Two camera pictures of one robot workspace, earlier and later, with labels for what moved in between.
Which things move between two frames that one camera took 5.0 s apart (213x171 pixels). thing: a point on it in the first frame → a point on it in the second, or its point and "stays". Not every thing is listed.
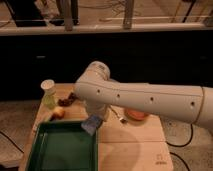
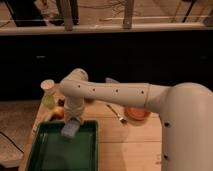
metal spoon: [120, 118] stays
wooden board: [132, 141] stays
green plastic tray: [63, 145] stays
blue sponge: [92, 124] → [71, 128]
